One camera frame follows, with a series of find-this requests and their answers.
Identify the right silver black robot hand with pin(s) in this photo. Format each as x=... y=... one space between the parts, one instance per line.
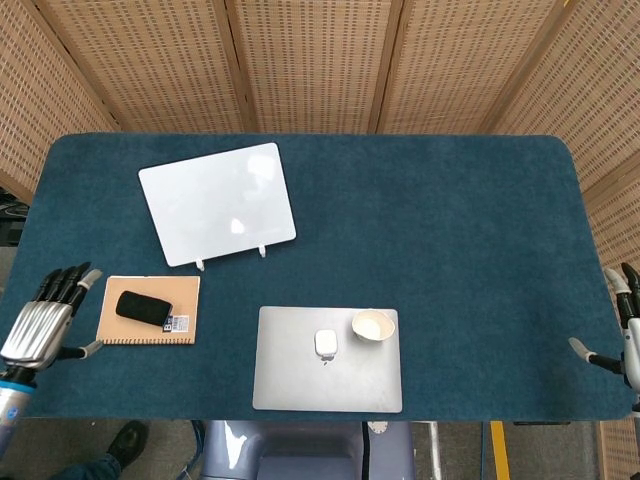
x=626 y=320

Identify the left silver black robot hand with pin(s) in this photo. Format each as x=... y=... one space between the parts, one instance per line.
x=41 y=322

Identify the black eraser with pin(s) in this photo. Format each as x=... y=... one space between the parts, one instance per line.
x=144 y=308

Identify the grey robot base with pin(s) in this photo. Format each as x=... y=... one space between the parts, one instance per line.
x=305 y=450

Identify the brown spiral notebook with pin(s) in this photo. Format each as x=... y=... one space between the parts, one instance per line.
x=150 y=312

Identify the white board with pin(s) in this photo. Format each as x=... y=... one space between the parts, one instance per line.
x=217 y=204

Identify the black shoe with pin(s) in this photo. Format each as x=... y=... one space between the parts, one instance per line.
x=127 y=442

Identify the blue jeans leg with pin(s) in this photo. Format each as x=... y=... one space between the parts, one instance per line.
x=90 y=470

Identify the yellow floor tape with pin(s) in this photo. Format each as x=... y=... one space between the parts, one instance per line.
x=500 y=450

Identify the small white bowl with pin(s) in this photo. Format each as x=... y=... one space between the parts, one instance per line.
x=373 y=326

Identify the blue felt table mat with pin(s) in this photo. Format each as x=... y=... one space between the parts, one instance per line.
x=320 y=275

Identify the white earbuds case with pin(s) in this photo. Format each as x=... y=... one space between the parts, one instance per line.
x=325 y=343

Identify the silver laptop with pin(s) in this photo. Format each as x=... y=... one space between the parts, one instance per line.
x=327 y=362

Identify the woven bamboo folding screen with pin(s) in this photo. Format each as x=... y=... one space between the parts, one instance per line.
x=320 y=65

